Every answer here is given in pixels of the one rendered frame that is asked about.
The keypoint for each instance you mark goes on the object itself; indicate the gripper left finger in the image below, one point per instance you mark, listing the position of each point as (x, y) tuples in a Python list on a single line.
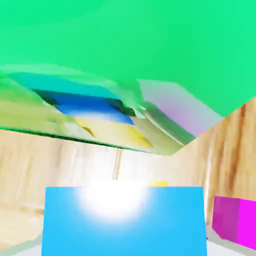
[(24, 251)]

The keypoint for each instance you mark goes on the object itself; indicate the small magenta cube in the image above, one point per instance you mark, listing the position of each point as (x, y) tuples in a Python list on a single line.
[(236, 220)]

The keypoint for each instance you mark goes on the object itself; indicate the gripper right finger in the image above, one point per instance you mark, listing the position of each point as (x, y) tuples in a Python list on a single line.
[(222, 248)]

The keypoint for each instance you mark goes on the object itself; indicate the small blue cube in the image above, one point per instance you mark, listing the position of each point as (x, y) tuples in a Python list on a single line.
[(124, 236)]

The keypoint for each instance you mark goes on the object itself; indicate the small yellow cube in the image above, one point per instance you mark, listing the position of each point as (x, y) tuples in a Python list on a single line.
[(159, 183)]

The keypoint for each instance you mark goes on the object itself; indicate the large green box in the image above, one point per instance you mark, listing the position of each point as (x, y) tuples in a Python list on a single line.
[(128, 40)]

